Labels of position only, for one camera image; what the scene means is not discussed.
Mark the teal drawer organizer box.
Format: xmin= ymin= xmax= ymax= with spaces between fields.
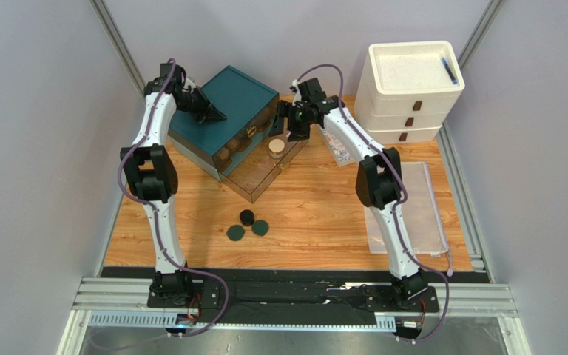
xmin=167 ymin=64 xmax=281 ymax=182

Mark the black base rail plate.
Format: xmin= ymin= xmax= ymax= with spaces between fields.
xmin=98 ymin=266 xmax=492 ymax=327

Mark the floral patterned booklet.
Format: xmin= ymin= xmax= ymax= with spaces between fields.
xmin=323 ymin=132 xmax=354 ymax=167

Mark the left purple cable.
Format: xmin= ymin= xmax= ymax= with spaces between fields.
xmin=116 ymin=58 xmax=231 ymax=339

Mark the black round jar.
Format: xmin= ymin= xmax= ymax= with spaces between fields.
xmin=239 ymin=209 xmax=255 ymax=226

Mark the white mesh pouch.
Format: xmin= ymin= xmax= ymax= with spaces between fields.
xmin=362 ymin=160 xmax=454 ymax=258

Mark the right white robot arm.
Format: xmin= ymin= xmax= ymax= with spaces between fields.
xmin=277 ymin=78 xmax=428 ymax=303

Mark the blue pen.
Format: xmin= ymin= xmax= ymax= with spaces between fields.
xmin=441 ymin=58 xmax=459 ymax=85

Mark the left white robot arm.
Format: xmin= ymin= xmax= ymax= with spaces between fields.
xmin=118 ymin=58 xmax=227 ymax=305

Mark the white three-drawer cabinet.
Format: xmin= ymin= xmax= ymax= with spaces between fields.
xmin=354 ymin=41 xmax=465 ymax=144

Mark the gold lid powder jar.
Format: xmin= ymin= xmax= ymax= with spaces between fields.
xmin=268 ymin=138 xmax=286 ymax=159

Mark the green compact disc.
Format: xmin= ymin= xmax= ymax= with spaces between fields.
xmin=251 ymin=220 xmax=270 ymax=237
xmin=226 ymin=225 xmax=246 ymax=242

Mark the clear acrylic drawer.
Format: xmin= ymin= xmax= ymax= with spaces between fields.
xmin=223 ymin=133 xmax=308 ymax=203

